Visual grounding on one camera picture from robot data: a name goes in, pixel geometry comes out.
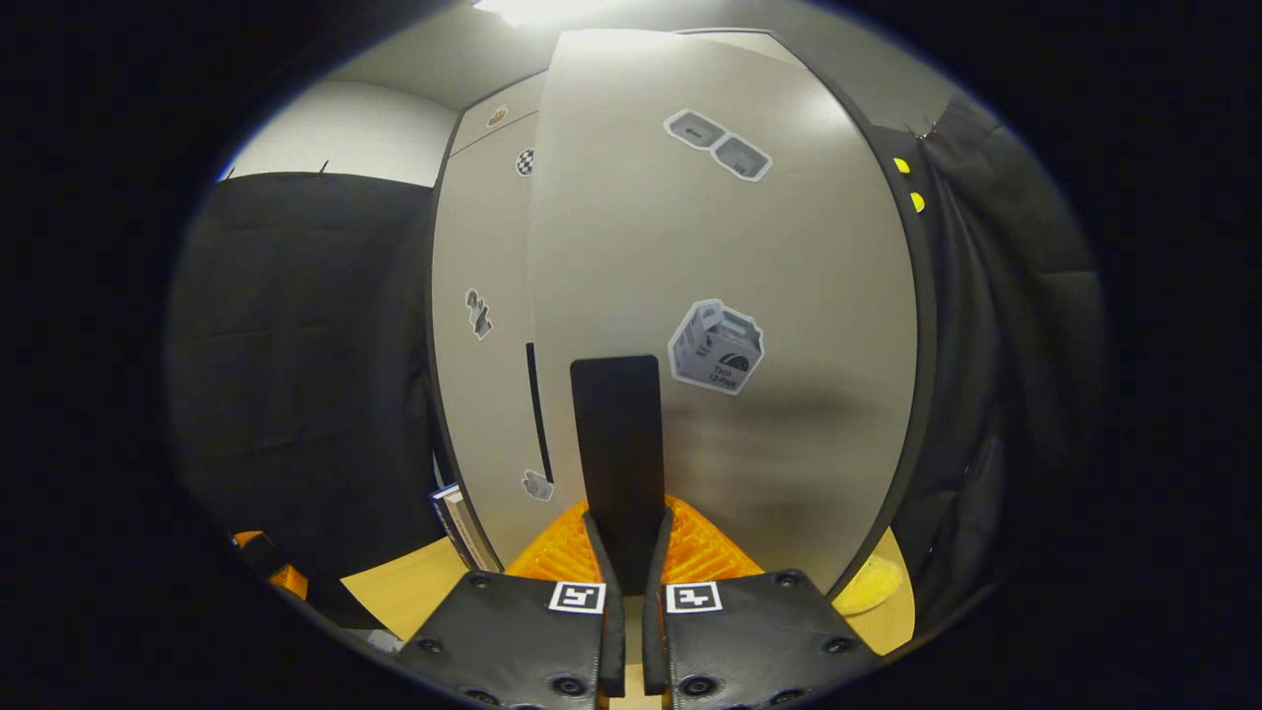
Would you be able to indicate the black backdrop cloth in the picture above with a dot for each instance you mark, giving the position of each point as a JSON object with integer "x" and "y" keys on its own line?
{"x": 296, "y": 375}

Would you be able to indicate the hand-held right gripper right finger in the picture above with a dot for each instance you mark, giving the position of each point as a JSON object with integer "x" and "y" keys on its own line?
{"x": 759, "y": 631}

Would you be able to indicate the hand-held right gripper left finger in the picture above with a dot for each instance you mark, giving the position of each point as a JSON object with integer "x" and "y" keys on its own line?
{"x": 513, "y": 631}

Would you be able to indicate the grey cabinet drawer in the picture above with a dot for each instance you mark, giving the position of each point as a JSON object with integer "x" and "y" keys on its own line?
{"x": 503, "y": 108}

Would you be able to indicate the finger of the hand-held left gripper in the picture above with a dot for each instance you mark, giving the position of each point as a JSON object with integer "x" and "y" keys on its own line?
{"x": 291, "y": 582}
{"x": 246, "y": 538}

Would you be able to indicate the grey cabinet door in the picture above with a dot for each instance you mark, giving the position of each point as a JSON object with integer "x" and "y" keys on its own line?
{"x": 483, "y": 414}
{"x": 769, "y": 256}

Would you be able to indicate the yellow round sponge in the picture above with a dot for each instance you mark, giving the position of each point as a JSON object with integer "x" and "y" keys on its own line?
{"x": 873, "y": 592}

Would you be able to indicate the grey double-door shoe cabinet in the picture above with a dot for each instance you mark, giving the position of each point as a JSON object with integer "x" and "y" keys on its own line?
{"x": 923, "y": 325}

